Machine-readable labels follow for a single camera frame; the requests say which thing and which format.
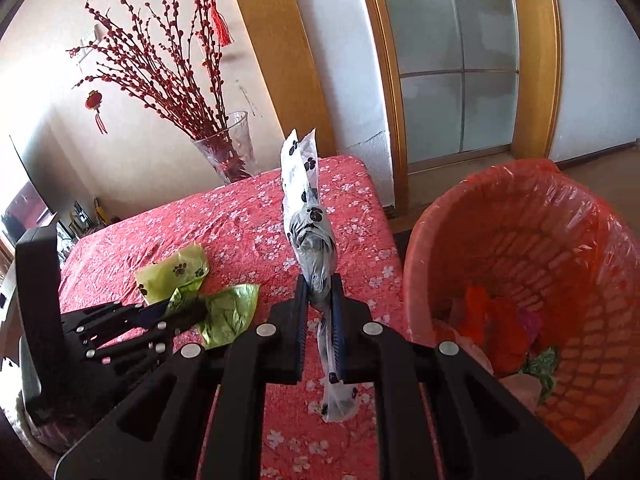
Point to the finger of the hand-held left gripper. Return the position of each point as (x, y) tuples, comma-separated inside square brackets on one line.
[(150, 314), (187, 321)]

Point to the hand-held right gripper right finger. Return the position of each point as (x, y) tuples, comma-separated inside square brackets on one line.
[(337, 330)]

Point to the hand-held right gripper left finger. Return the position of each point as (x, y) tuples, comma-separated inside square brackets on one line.
[(301, 320)]

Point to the green paw print bag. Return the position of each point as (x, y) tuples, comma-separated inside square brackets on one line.
[(225, 315)]

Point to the white paw print bag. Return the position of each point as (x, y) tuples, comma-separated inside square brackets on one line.
[(312, 240)]

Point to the pink plastic bag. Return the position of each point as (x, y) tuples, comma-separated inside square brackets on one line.
[(529, 322)]

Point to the green foil wrapper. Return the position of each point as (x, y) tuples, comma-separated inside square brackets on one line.
[(542, 367)]

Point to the red plastic liner bag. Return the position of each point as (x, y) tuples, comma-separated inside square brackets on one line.
[(500, 185)]

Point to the orange plastic basket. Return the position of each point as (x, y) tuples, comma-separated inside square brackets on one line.
[(565, 410)]

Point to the black television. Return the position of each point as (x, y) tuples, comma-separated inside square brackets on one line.
[(25, 210)]

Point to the red floral tablecloth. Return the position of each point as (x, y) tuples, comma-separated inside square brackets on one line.
[(200, 225)]

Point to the clear glass vase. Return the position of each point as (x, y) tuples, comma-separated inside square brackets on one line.
[(230, 150)]

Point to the small red lantern ornament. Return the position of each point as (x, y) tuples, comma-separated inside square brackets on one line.
[(92, 101)]

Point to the red berry branches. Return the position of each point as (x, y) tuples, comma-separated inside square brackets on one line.
[(150, 75)]

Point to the red hanging tassel ornament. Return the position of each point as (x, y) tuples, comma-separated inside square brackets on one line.
[(220, 25)]

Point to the frosted glass sliding door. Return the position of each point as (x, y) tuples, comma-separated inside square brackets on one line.
[(435, 25)]

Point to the white wall outlet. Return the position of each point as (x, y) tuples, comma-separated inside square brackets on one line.
[(90, 36)]

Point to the wooden door frame post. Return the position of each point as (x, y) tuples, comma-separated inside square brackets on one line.
[(280, 35)]

